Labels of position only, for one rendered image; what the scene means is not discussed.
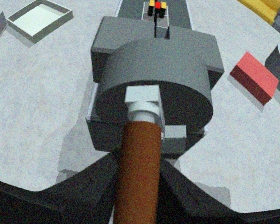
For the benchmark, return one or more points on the red rectangular block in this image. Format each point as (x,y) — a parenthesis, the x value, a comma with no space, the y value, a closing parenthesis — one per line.
(255,78)

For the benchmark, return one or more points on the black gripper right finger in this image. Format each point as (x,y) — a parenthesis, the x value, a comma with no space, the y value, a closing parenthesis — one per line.
(179,201)

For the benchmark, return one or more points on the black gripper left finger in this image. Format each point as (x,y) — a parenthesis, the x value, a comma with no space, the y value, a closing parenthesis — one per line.
(86,198)

